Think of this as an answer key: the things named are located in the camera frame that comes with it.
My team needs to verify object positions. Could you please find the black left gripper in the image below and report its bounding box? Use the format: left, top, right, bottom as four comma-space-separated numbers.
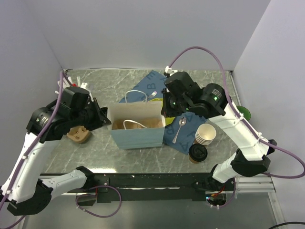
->
70, 97, 112, 131

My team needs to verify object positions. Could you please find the brown pulp cup carrier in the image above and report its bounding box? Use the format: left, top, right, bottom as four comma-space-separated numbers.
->
66, 126, 91, 144
112, 118, 163, 130

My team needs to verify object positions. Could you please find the blue white paper bag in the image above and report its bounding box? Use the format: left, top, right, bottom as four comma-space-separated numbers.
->
107, 90, 166, 149

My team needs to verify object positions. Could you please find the stack of brown paper cups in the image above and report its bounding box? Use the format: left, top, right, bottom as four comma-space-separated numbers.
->
195, 124, 216, 146

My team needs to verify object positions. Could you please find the brown paper cup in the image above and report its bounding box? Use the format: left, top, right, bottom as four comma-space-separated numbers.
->
189, 154, 206, 164

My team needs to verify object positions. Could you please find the black cup lid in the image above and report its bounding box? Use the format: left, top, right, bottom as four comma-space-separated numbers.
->
188, 144, 208, 158

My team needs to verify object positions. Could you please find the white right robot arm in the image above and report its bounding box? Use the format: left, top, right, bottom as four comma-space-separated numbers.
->
161, 70, 275, 190

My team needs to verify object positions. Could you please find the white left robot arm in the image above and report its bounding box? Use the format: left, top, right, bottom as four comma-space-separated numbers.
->
0, 86, 111, 216

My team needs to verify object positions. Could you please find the silver spoon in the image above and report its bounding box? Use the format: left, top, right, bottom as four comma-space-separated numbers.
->
172, 116, 186, 144

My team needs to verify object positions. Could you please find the silver fork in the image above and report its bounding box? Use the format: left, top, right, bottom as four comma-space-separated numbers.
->
147, 91, 157, 100

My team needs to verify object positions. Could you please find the blue letter print cloth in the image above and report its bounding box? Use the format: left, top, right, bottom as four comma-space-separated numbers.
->
120, 70, 206, 155

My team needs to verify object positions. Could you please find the floral cream mug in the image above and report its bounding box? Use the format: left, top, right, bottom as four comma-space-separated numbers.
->
237, 105, 251, 121

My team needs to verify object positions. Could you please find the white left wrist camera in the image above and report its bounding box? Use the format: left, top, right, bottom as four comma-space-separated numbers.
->
80, 83, 91, 94

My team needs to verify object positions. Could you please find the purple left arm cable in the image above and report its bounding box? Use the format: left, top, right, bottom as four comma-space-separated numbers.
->
0, 71, 74, 229

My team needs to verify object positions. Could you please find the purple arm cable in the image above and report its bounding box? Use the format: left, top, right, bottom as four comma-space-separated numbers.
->
168, 46, 305, 179
0, 71, 74, 229

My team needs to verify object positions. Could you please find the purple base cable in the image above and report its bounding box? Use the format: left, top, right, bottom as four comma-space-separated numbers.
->
75, 186, 122, 218

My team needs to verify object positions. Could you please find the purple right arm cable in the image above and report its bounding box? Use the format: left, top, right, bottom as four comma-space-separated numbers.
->
168, 46, 305, 179

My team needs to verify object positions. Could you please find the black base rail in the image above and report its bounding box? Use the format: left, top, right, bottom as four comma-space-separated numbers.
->
39, 171, 239, 203

